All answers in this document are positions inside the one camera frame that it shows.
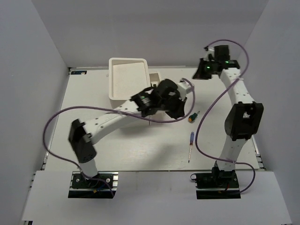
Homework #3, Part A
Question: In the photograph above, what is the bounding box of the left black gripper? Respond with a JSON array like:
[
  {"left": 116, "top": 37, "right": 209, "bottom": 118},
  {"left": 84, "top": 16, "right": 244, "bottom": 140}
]
[{"left": 159, "top": 91, "right": 188, "bottom": 119}]

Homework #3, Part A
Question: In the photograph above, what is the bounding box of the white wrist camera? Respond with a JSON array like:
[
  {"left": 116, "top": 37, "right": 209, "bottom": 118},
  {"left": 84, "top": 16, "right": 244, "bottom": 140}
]
[
  {"left": 177, "top": 80, "right": 194, "bottom": 99},
  {"left": 203, "top": 46, "right": 215, "bottom": 61}
]

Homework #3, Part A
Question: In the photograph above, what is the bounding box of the white drawer cabinet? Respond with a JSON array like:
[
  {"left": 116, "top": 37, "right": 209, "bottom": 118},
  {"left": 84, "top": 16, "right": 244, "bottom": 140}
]
[{"left": 108, "top": 58, "right": 150, "bottom": 109}]

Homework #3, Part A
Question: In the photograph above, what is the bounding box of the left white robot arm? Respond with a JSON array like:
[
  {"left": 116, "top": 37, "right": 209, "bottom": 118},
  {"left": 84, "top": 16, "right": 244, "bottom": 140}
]
[{"left": 68, "top": 79, "right": 192, "bottom": 187}]

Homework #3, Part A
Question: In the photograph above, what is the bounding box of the white drawer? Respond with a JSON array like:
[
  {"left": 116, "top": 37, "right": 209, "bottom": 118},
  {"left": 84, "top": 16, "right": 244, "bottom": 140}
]
[{"left": 149, "top": 72, "right": 161, "bottom": 87}]

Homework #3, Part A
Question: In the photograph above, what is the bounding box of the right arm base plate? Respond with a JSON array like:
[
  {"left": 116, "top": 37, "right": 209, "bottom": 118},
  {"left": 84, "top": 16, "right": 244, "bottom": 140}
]
[{"left": 190, "top": 172, "right": 241, "bottom": 200}]

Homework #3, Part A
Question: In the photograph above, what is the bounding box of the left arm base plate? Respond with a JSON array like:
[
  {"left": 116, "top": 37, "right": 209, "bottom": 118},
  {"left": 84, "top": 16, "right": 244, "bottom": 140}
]
[{"left": 68, "top": 172, "right": 119, "bottom": 199}]

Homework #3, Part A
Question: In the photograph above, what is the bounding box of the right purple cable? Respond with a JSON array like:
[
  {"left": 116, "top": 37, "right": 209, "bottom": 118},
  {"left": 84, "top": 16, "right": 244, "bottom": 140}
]
[{"left": 195, "top": 39, "right": 256, "bottom": 194}]

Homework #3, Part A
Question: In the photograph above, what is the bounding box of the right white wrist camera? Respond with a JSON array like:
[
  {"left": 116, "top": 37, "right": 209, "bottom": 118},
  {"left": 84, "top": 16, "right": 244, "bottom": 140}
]
[{"left": 203, "top": 46, "right": 215, "bottom": 61}]

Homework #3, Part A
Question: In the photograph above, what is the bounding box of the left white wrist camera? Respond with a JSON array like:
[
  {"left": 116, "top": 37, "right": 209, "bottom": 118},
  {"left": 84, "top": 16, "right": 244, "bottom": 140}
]
[{"left": 177, "top": 80, "right": 194, "bottom": 99}]

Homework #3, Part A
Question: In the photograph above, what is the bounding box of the green orange stubby screwdriver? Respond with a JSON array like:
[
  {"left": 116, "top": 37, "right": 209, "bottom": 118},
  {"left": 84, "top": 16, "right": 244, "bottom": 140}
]
[{"left": 188, "top": 111, "right": 199, "bottom": 123}]

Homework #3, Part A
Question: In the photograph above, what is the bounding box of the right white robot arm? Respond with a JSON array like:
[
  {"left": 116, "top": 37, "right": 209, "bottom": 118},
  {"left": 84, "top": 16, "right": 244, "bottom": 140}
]
[{"left": 193, "top": 45, "right": 264, "bottom": 187}]

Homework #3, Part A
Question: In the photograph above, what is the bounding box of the blue red precision screwdriver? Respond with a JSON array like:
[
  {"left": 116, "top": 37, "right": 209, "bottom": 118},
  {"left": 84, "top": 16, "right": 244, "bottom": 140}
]
[{"left": 188, "top": 132, "right": 195, "bottom": 163}]

